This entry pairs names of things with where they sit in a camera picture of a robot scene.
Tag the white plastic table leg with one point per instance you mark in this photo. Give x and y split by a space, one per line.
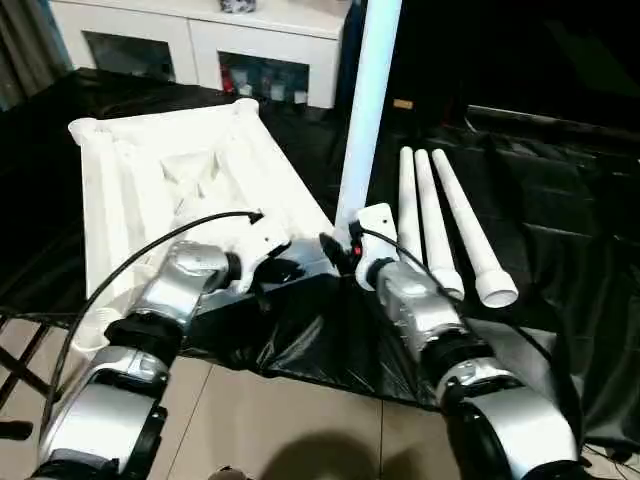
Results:
370 100
470 225
407 200
432 215

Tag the white plastic table top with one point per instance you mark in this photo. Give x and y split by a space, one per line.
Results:
150 150

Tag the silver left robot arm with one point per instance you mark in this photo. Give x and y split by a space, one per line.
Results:
165 295

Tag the small yellow label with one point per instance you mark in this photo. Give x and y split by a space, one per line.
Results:
404 104

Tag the small red box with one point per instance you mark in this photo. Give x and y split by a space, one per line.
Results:
228 80

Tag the black glossy mat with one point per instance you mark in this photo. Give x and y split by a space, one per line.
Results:
550 225

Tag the grey robot torso front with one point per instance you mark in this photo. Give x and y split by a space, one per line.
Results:
230 473

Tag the white sideboard with glass doors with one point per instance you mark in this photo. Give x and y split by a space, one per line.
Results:
200 35

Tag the dark patterned ornament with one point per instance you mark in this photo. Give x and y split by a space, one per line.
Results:
237 5

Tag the black folding stand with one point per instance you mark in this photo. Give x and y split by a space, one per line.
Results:
20 360

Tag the grey curtain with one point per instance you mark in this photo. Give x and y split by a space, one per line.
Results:
30 50

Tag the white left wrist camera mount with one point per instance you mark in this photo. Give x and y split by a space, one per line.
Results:
260 245

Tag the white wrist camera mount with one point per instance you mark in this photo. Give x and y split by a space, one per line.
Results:
260 245
375 225

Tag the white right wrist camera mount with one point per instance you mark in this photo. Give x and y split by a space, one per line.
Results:
375 225

